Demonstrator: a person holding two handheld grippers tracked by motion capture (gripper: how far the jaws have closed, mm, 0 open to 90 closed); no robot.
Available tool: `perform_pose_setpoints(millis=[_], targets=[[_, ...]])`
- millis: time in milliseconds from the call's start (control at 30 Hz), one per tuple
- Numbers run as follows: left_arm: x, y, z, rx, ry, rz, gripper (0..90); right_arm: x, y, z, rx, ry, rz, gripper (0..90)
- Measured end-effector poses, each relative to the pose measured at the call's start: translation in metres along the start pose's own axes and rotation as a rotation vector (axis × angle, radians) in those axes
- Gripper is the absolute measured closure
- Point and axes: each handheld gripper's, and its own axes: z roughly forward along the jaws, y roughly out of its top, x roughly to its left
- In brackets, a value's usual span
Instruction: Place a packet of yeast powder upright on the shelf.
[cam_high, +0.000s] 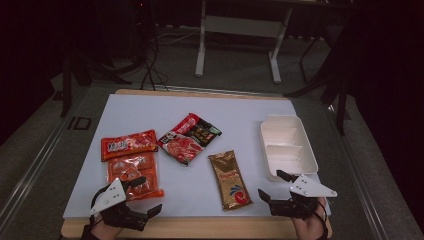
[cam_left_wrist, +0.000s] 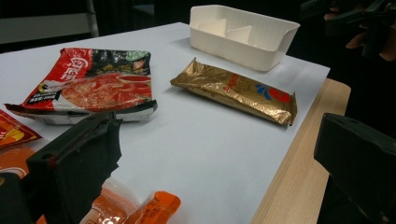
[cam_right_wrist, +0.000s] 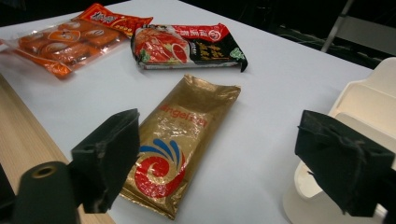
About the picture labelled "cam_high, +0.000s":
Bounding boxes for white floor cable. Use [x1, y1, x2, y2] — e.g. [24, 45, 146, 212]
[156, 27, 202, 46]

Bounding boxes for white metal desk frame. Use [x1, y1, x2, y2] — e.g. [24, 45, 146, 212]
[194, 0, 295, 85]

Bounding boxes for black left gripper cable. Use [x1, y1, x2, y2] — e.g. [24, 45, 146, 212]
[88, 185, 111, 225]

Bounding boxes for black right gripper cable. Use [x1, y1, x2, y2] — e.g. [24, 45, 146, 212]
[309, 199, 330, 240]

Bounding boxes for metal floor rail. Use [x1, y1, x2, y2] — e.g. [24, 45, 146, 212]
[0, 87, 88, 228]
[327, 104, 390, 240]

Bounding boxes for black floor stand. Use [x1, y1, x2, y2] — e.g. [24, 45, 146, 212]
[283, 31, 355, 136]
[59, 49, 133, 118]

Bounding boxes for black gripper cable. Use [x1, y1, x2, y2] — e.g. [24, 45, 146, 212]
[88, 185, 111, 225]
[309, 199, 330, 240]

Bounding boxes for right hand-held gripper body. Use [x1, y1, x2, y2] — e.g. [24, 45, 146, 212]
[269, 174, 338, 221]

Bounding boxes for clear pack of orange sachets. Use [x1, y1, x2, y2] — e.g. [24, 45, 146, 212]
[106, 151, 165, 202]

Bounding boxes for white plastic divided box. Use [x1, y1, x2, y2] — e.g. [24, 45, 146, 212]
[259, 114, 320, 183]

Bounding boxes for person's left hand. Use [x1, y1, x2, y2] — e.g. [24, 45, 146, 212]
[87, 215, 125, 240]

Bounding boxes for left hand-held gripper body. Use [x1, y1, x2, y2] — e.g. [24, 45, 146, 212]
[89, 177, 150, 232]

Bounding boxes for person's right hand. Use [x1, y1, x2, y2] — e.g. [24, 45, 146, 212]
[291, 197, 330, 240]

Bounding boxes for gold foil packet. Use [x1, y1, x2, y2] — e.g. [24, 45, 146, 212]
[207, 149, 254, 212]

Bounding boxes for black hanging cables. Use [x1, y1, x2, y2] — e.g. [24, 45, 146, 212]
[131, 0, 170, 92]

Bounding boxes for red and black food packet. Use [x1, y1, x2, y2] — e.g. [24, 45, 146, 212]
[157, 112, 223, 167]

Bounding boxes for pale blue table mat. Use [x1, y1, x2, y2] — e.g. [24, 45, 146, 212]
[63, 93, 332, 220]

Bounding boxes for orange red snack packet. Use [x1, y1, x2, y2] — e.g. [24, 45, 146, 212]
[100, 129, 159, 163]

